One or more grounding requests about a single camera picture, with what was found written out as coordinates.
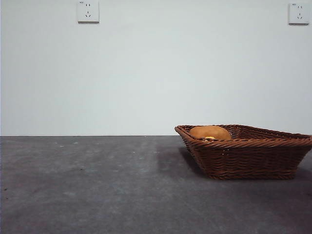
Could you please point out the white wall socket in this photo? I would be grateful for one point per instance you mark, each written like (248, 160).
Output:
(88, 12)
(298, 14)

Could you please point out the yellow corn cob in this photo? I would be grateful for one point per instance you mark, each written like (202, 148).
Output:
(210, 138)

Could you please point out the brown wicker basket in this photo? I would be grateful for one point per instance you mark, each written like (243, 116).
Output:
(243, 158)

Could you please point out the brown potato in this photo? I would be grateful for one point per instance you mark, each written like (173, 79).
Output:
(209, 131)

